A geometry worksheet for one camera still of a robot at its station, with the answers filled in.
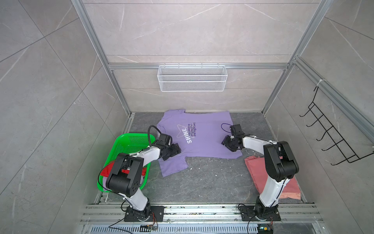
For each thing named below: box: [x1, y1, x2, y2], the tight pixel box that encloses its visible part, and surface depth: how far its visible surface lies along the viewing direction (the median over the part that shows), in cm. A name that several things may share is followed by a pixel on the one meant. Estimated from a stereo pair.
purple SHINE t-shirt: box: [156, 108, 243, 177], surface depth 106 cm
